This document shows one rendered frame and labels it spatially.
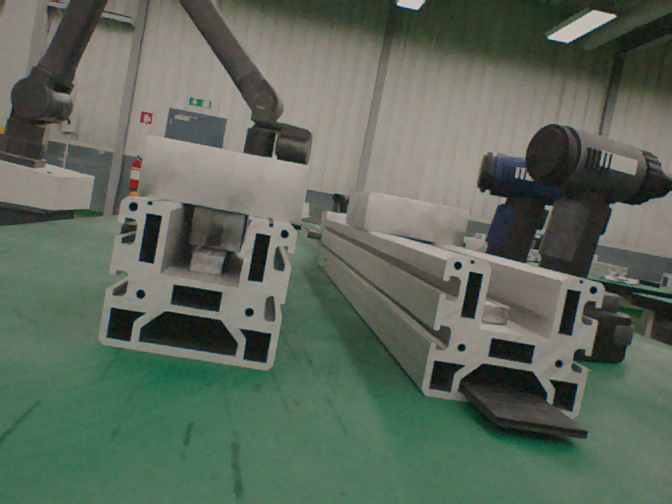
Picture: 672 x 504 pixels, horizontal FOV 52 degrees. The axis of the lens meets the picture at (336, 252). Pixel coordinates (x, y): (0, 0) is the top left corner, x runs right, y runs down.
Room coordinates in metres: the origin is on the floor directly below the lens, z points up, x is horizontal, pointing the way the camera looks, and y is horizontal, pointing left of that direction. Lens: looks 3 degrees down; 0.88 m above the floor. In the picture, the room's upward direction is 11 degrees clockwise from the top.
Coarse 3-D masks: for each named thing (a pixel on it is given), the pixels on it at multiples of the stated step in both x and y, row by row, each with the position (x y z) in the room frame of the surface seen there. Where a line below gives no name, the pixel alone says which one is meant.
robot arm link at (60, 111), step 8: (56, 88) 1.37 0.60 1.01; (56, 96) 1.35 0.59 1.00; (64, 96) 1.39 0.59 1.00; (56, 104) 1.36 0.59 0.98; (64, 104) 1.39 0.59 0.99; (16, 112) 1.36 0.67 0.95; (56, 112) 1.37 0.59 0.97; (64, 112) 1.39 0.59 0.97; (16, 120) 1.38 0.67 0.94; (24, 120) 1.36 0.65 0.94; (32, 120) 1.35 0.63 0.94; (40, 120) 1.37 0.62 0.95; (48, 120) 1.38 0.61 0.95; (56, 120) 1.39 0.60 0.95; (64, 120) 1.40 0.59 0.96
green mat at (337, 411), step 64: (0, 256) 0.63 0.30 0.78; (64, 256) 0.71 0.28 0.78; (0, 320) 0.40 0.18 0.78; (64, 320) 0.43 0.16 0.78; (320, 320) 0.61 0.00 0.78; (0, 384) 0.29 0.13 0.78; (64, 384) 0.30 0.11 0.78; (128, 384) 0.32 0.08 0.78; (192, 384) 0.34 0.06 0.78; (256, 384) 0.36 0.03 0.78; (320, 384) 0.39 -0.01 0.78; (384, 384) 0.41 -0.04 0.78; (640, 384) 0.59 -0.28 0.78; (0, 448) 0.22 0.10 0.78; (64, 448) 0.23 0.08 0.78; (128, 448) 0.24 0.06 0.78; (192, 448) 0.26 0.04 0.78; (256, 448) 0.27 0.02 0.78; (320, 448) 0.28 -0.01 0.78; (384, 448) 0.30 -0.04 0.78; (448, 448) 0.31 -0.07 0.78; (512, 448) 0.33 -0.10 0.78; (576, 448) 0.35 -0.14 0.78; (640, 448) 0.38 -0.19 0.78
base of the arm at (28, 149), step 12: (12, 120) 1.35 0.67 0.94; (12, 132) 1.35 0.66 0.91; (24, 132) 1.35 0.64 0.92; (36, 132) 1.36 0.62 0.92; (0, 144) 1.35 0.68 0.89; (12, 144) 1.34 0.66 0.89; (24, 144) 1.34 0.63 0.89; (36, 144) 1.36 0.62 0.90; (0, 156) 1.32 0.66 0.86; (12, 156) 1.32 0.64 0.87; (24, 156) 1.34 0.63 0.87; (36, 156) 1.37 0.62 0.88
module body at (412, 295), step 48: (336, 240) 0.99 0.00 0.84; (384, 240) 0.62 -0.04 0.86; (384, 288) 0.58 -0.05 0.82; (432, 288) 0.43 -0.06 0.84; (480, 288) 0.41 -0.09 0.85; (528, 288) 0.46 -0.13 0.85; (576, 288) 0.42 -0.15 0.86; (384, 336) 0.54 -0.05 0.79; (432, 336) 0.44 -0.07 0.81; (480, 336) 0.41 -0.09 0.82; (528, 336) 0.42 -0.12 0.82; (576, 336) 0.42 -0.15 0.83; (432, 384) 0.42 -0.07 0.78; (528, 384) 0.44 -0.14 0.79; (576, 384) 0.42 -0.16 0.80
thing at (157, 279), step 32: (160, 224) 0.45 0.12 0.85; (256, 224) 0.39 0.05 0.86; (288, 224) 0.42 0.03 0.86; (128, 256) 0.39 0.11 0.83; (160, 256) 0.39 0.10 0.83; (192, 256) 0.43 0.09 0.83; (224, 256) 0.44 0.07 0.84; (256, 256) 0.56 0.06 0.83; (128, 288) 0.39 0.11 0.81; (160, 288) 0.39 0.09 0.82; (192, 288) 0.46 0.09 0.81; (224, 288) 0.39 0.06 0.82; (256, 288) 0.39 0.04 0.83; (128, 320) 0.44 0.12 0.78; (160, 320) 0.46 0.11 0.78; (192, 320) 0.48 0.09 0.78; (224, 320) 0.39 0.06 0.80; (256, 320) 0.39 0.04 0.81; (160, 352) 0.39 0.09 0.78; (192, 352) 0.39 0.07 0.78; (224, 352) 0.40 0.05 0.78; (256, 352) 0.42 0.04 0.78
